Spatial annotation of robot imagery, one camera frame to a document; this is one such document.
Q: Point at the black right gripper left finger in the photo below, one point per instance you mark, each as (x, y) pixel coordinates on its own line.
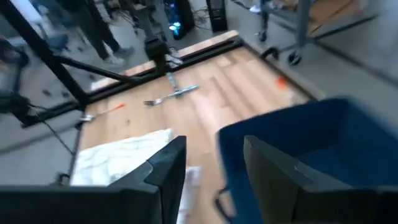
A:
(93, 205)

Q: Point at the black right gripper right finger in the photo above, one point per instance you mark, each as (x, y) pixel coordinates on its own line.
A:
(295, 199)

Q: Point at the white plain cloth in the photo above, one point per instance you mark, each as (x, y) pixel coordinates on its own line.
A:
(118, 155)

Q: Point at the navy fabric basket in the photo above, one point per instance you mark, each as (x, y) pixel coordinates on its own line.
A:
(311, 130)

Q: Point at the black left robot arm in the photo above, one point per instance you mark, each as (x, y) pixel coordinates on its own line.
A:
(156, 53)

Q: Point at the silver knife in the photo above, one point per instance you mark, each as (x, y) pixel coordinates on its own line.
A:
(281, 82)

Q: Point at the black caster wheel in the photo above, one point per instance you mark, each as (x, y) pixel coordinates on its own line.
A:
(263, 35)
(294, 58)

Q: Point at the person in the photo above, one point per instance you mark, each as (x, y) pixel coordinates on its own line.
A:
(93, 31)

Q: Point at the cardboard box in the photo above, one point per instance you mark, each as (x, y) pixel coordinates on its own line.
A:
(326, 12)

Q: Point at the black computer tower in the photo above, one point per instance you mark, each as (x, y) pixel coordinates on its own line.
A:
(183, 15)
(217, 15)

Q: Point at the black aluminium table frame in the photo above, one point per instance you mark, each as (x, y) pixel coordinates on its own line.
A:
(205, 57)

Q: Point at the grey metal cart frame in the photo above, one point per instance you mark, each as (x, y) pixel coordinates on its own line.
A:
(303, 21)

